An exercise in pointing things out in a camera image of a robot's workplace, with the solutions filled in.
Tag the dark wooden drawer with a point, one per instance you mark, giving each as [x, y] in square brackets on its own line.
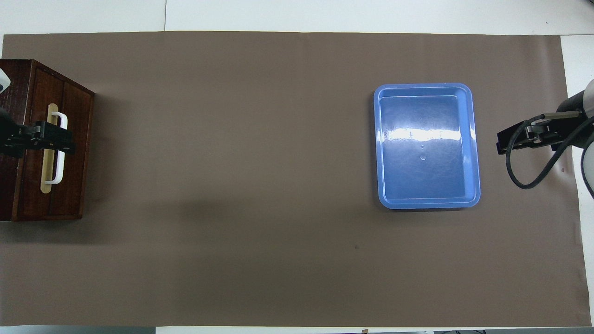
[74, 185]

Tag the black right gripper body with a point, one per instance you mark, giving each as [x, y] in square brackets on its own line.
[570, 132]

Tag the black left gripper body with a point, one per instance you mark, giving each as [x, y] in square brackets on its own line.
[11, 137]

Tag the blue plastic tray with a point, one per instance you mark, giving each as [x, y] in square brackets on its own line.
[424, 148]

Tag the dark wooden drawer cabinet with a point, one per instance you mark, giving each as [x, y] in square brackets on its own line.
[11, 83]

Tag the brown paper table mat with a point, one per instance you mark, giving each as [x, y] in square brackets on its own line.
[260, 185]

